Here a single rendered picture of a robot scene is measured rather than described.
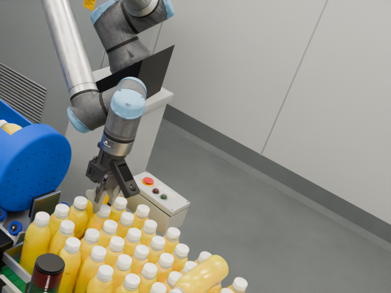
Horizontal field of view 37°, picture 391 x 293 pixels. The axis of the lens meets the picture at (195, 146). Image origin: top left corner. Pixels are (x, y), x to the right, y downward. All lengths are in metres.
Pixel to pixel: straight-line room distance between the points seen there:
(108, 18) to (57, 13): 0.62
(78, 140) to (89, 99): 0.89
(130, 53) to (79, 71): 0.70
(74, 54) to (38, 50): 1.99
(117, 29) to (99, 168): 0.91
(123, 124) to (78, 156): 1.08
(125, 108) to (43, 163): 0.41
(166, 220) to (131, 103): 0.47
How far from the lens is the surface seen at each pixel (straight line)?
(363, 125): 4.24
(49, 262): 1.30
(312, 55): 4.22
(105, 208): 1.75
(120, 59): 2.43
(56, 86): 3.72
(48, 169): 1.87
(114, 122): 1.56
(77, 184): 2.69
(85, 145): 2.58
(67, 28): 1.82
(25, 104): 3.93
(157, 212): 1.87
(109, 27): 2.44
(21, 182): 1.82
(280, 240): 3.95
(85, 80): 1.74
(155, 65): 2.40
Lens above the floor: 2.13
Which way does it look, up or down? 28 degrees down
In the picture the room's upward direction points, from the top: 20 degrees clockwise
